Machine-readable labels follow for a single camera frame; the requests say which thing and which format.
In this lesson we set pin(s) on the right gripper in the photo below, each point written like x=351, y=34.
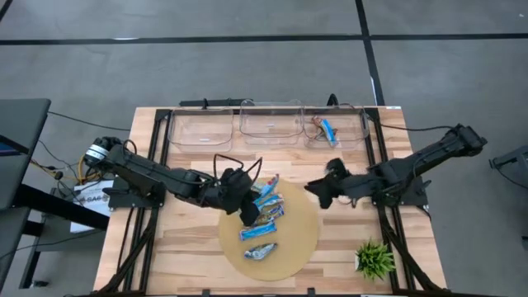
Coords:
x=340, y=185

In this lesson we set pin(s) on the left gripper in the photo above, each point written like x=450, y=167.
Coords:
x=229, y=202

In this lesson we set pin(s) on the dark yellow green granola bar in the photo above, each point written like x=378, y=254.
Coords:
x=272, y=214

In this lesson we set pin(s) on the green silver granola bar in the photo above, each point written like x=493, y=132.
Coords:
x=260, y=251

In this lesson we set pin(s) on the orange brown granola bar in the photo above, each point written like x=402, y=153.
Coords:
x=317, y=121

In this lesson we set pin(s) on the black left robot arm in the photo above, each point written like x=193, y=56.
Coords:
x=144, y=169

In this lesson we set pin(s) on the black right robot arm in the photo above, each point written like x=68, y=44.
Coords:
x=433, y=156

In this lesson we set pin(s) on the round woven straw placemat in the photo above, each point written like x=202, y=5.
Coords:
x=297, y=239

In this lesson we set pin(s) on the clear plastic bin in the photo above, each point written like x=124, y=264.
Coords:
x=185, y=128
x=270, y=113
x=350, y=128

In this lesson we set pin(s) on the small green potted plant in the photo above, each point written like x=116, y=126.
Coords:
x=375, y=260

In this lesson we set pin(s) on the white printed paper sheet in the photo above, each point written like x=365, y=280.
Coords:
x=88, y=206

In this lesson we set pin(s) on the dark grey stand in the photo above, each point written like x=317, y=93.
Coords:
x=511, y=158

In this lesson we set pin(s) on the dark grey desk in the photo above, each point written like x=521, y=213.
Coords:
x=20, y=136

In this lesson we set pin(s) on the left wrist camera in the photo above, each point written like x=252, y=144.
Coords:
x=237, y=177

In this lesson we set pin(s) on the black aluminium table frame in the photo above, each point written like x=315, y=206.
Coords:
x=163, y=113

